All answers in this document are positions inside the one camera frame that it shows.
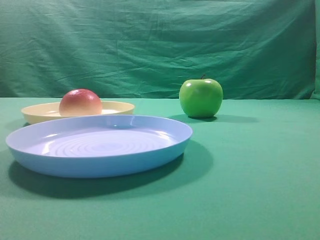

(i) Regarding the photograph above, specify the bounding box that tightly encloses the blue plastic plate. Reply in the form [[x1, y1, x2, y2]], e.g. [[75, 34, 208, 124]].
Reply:
[[5, 114, 193, 178]]

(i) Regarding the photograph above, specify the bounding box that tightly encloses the yellow plastic plate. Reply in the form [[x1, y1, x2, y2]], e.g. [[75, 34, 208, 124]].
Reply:
[[21, 101, 135, 125]]

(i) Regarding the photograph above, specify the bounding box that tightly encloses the green apple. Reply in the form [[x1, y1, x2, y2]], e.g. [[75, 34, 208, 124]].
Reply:
[[178, 76, 224, 119]]

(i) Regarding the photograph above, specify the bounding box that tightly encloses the green backdrop cloth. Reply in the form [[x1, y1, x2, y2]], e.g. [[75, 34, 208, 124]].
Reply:
[[0, 0, 320, 99]]

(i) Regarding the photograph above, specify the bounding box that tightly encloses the green table cloth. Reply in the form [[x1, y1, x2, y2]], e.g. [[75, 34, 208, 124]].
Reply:
[[0, 97, 320, 240]]

